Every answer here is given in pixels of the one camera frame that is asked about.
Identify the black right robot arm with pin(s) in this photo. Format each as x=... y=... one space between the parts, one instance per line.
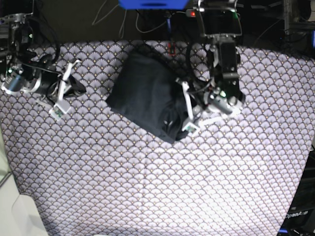
x=20 y=73

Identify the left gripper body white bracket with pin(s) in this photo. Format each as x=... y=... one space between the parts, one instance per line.
x=214 y=102

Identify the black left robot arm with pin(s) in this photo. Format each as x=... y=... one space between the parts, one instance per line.
x=219 y=24

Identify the white power strip red switch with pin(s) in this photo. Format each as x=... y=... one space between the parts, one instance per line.
x=191 y=13

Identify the fan-patterned table cloth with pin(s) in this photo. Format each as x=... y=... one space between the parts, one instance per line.
x=95 y=172

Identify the black OpenArm base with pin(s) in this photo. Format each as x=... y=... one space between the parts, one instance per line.
x=300 y=219

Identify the dark navy T-shirt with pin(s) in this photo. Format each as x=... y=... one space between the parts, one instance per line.
x=147 y=93

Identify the white cabinet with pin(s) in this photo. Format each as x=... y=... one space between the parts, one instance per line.
x=18 y=213

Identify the red table clamp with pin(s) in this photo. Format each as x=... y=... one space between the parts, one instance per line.
x=171 y=49

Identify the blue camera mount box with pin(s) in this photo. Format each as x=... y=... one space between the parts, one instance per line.
x=153 y=4

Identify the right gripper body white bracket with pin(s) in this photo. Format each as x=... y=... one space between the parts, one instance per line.
x=56 y=94

